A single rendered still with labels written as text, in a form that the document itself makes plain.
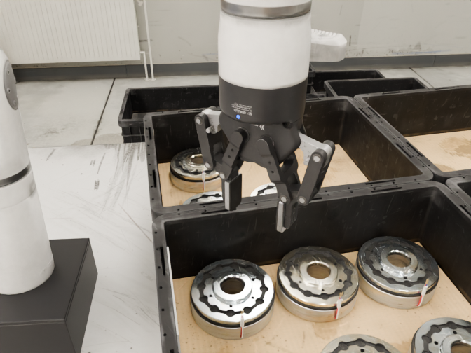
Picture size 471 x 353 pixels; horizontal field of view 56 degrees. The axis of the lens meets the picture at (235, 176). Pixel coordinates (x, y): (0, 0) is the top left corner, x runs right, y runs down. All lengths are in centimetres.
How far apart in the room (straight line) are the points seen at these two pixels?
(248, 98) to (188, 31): 318
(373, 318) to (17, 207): 47
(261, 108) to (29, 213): 39
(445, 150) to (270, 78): 67
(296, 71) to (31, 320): 48
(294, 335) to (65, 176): 72
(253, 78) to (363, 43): 347
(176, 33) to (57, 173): 252
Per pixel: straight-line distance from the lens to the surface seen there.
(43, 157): 121
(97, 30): 346
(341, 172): 84
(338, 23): 369
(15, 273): 69
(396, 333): 59
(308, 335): 56
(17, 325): 68
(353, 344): 53
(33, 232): 66
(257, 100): 35
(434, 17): 399
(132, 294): 78
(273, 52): 34
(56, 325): 66
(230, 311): 54
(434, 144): 99
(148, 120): 79
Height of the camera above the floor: 127
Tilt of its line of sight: 34 degrees down
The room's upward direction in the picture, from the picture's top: straight up
